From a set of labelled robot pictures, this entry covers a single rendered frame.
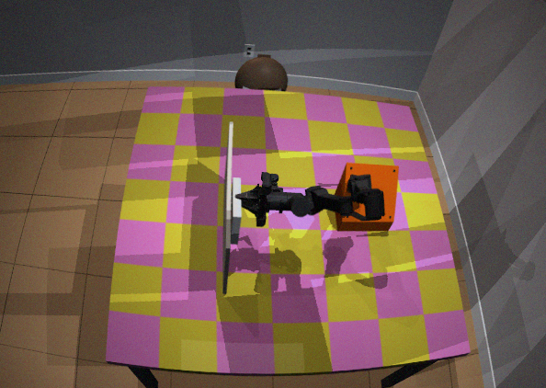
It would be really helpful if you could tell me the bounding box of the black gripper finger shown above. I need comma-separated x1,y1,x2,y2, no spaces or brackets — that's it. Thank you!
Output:
241,200,257,217
235,183,260,203

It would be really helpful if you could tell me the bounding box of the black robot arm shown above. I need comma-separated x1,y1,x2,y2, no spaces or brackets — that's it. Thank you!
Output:
270,174,385,221

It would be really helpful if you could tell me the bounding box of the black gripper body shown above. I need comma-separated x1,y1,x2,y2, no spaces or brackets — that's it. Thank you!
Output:
256,172,288,227

